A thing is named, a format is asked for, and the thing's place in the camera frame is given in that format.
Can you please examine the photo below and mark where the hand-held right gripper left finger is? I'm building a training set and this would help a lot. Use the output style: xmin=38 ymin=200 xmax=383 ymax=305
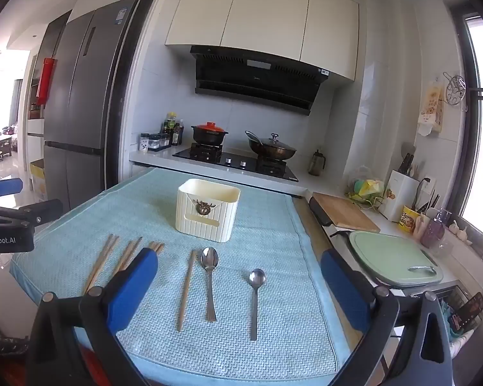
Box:
xmin=26 ymin=247 xmax=159 ymax=386

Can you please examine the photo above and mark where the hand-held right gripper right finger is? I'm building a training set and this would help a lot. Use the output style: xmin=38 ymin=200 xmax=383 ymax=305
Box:
xmin=320 ymin=248 xmax=457 ymax=386

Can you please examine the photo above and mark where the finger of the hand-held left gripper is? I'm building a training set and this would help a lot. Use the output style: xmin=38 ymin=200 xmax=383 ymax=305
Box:
xmin=0 ymin=198 xmax=64 ymax=226
xmin=0 ymin=178 xmax=24 ymax=202

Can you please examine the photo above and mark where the metal spoon with fluted handle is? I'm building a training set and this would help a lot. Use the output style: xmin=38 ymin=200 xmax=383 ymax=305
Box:
xmin=200 ymin=247 xmax=220 ymax=323

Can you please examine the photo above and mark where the plain metal spoon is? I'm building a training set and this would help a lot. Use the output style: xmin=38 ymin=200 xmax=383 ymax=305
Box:
xmin=248 ymin=268 xmax=267 ymax=342

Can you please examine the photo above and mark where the cream ribbed utensil holder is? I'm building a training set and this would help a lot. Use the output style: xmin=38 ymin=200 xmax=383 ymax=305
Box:
xmin=175 ymin=178 xmax=241 ymax=243

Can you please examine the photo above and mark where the cardboard box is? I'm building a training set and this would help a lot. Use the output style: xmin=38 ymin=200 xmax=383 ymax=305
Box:
xmin=29 ymin=159 xmax=49 ymax=202

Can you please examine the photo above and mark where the green cutting board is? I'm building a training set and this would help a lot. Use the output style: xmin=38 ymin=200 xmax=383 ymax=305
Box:
xmin=349 ymin=230 xmax=444 ymax=287

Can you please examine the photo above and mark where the light blue woven mat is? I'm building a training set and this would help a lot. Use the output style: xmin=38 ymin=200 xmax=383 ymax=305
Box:
xmin=9 ymin=168 xmax=353 ymax=386

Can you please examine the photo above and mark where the wooden cutting board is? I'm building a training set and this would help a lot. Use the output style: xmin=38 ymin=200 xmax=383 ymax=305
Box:
xmin=312 ymin=192 xmax=381 ymax=233

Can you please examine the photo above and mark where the yellow green bag in basket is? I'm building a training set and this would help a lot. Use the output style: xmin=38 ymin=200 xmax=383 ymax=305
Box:
xmin=348 ymin=167 xmax=387 ymax=210

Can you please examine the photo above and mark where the purple soap dispenser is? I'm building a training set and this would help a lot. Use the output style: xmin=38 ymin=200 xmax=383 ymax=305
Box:
xmin=421 ymin=208 xmax=448 ymax=249

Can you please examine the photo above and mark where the dark patterned clothing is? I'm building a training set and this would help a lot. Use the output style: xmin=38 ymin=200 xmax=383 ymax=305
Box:
xmin=0 ymin=314 xmax=33 ymax=386

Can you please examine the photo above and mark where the grey refrigerator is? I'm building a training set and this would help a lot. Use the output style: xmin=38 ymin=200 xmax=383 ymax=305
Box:
xmin=43 ymin=0 xmax=141 ymax=214

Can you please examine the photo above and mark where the white knife block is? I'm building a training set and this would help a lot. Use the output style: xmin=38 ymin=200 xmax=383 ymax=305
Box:
xmin=384 ymin=169 xmax=421 ymax=223

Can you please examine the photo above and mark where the red hanging bag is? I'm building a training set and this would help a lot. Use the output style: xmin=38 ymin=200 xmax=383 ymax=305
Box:
xmin=36 ymin=57 xmax=58 ymax=105

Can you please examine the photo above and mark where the smartphone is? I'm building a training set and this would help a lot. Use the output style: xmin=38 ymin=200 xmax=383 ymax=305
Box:
xmin=447 ymin=292 xmax=483 ymax=332

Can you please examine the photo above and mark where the dark water jug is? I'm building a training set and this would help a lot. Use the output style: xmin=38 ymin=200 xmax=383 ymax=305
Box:
xmin=308 ymin=150 xmax=327 ymax=177

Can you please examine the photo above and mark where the garlic bulb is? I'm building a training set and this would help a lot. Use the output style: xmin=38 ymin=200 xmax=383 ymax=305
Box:
xmin=451 ymin=221 xmax=472 ymax=245

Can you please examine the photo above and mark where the dark sauce bottle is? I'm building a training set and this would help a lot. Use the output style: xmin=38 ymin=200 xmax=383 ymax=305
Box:
xmin=171 ymin=119 xmax=185 ymax=146

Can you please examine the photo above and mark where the dark wok with glass lid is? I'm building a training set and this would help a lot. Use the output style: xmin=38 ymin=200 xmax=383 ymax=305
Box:
xmin=245 ymin=131 xmax=298 ymax=161

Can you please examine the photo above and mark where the black gas cooktop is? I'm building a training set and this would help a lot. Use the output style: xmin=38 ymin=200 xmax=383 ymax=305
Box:
xmin=172 ymin=145 xmax=299 ymax=183

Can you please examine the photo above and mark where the yellow cap oil bottle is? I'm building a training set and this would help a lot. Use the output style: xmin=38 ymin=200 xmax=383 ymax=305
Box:
xmin=162 ymin=113 xmax=178 ymax=146

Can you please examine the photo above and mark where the black clay pot orange lid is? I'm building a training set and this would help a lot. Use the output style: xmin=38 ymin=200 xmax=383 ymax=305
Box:
xmin=191 ymin=122 xmax=229 ymax=145

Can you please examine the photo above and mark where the black range hood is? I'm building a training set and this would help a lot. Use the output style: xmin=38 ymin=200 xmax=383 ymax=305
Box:
xmin=190 ymin=45 xmax=331 ymax=116

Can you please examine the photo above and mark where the metal steamer rack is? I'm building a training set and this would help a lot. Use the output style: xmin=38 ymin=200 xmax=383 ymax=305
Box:
xmin=443 ymin=72 xmax=468 ymax=110

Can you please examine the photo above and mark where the printed hanging wall bag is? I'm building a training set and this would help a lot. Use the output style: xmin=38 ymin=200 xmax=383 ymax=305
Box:
xmin=418 ymin=81 xmax=445 ymax=135

